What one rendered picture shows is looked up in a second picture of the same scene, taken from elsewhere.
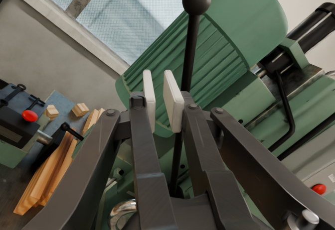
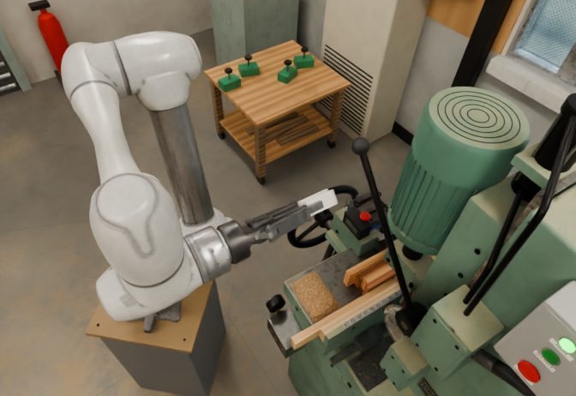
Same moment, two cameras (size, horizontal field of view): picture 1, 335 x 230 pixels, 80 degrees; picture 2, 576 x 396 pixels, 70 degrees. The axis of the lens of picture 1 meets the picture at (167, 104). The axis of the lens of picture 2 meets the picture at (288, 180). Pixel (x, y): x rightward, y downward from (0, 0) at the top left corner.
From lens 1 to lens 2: 0.77 m
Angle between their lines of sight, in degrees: 75
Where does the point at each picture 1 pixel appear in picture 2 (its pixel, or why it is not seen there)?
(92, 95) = not seen: outside the picture
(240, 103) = (465, 227)
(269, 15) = (433, 140)
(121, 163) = (414, 277)
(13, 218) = (340, 285)
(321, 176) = (521, 346)
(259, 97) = (483, 224)
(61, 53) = not seen: hidden behind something
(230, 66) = (428, 186)
